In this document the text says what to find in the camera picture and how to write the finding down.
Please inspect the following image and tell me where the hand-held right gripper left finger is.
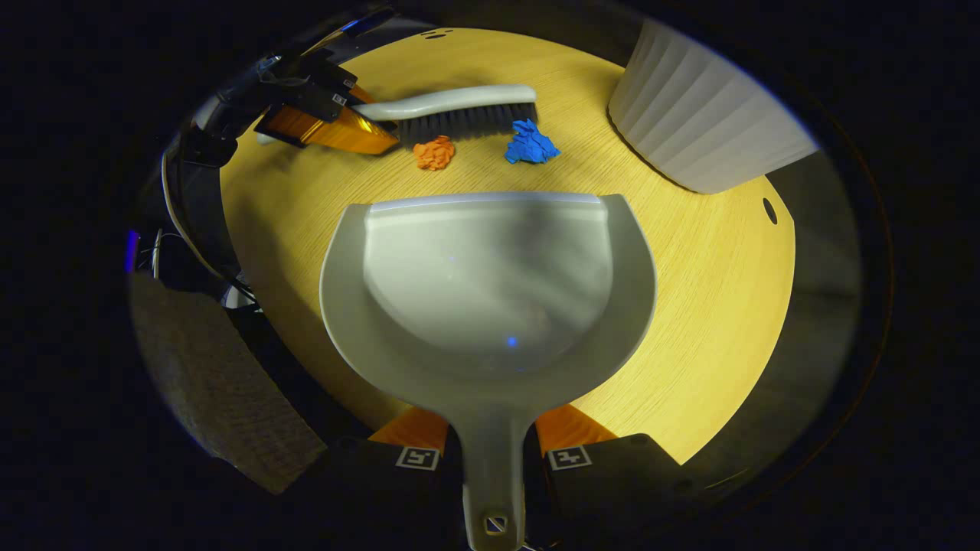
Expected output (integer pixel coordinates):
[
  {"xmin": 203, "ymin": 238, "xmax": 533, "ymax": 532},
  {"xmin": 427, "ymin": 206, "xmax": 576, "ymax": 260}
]
[{"xmin": 305, "ymin": 406, "xmax": 469, "ymax": 551}]

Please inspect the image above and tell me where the grey fabric pad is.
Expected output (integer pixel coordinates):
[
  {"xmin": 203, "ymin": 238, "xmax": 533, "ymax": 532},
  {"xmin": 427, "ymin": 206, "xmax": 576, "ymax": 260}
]
[{"xmin": 129, "ymin": 274, "xmax": 328, "ymax": 495}]

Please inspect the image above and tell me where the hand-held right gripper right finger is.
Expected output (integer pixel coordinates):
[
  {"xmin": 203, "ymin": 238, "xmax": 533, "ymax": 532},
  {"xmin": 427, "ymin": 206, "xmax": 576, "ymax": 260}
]
[{"xmin": 524, "ymin": 403, "xmax": 707, "ymax": 551}]

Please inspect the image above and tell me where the blue paper trash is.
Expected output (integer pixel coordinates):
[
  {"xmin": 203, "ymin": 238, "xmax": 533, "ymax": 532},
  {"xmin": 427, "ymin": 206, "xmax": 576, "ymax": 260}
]
[{"xmin": 504, "ymin": 119, "xmax": 561, "ymax": 165}]

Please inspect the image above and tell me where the thin white cable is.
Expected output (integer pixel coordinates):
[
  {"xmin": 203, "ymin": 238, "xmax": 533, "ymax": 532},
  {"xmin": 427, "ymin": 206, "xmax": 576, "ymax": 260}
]
[{"xmin": 161, "ymin": 145, "xmax": 257, "ymax": 303}]

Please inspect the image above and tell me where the white ribbed garbage bin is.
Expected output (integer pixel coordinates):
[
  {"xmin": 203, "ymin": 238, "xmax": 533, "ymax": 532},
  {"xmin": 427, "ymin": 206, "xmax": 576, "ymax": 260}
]
[{"xmin": 608, "ymin": 19, "xmax": 819, "ymax": 195}]

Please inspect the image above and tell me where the wooden desktop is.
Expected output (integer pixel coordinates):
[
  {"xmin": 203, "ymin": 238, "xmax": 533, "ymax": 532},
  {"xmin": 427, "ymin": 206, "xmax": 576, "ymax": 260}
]
[{"xmin": 220, "ymin": 28, "xmax": 798, "ymax": 466}]

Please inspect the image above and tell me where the small grey broom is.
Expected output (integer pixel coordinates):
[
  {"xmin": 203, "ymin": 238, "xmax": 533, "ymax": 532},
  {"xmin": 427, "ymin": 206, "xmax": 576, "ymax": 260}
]
[{"xmin": 256, "ymin": 83, "xmax": 540, "ymax": 148}]

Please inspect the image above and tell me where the orange paper trash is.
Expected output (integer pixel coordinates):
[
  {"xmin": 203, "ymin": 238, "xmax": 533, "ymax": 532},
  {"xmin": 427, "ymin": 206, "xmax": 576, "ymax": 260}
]
[{"xmin": 413, "ymin": 135, "xmax": 456, "ymax": 171}]

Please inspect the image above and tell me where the grey plastic dustpan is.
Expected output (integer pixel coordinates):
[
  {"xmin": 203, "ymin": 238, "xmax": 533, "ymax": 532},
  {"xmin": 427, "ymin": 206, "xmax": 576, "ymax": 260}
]
[{"xmin": 319, "ymin": 191, "xmax": 658, "ymax": 551}]

